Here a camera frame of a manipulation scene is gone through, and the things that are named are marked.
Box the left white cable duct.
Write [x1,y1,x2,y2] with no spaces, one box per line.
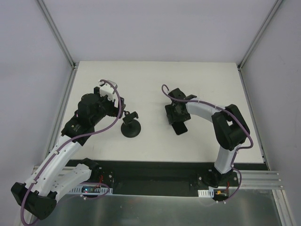
[68,185,113,195]

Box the black round phone stand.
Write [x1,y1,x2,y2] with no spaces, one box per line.
[121,111,141,138]

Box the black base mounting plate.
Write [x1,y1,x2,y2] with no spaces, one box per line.
[71,159,244,196]

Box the right white cable duct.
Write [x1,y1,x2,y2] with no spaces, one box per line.
[198,189,214,198]

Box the white cable duct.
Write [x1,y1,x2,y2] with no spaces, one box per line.
[68,185,113,195]
[198,189,214,198]

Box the left aluminium frame post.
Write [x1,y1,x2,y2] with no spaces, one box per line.
[36,0,79,70]

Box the right aluminium frame post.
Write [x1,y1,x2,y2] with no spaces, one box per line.
[237,0,284,71]

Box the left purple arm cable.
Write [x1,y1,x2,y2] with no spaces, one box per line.
[20,80,122,224]

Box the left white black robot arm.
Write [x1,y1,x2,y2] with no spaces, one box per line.
[11,80,125,225]

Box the aluminium frame post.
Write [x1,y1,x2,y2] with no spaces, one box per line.
[36,0,79,70]
[237,0,284,71]

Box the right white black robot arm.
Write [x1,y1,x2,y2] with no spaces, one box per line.
[161,84,253,188]

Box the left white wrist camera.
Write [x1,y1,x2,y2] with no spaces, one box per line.
[99,80,118,102]

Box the aluminium front rail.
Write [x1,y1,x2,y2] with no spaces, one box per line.
[32,164,285,189]

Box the black smartphone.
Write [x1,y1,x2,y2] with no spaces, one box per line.
[172,122,188,135]

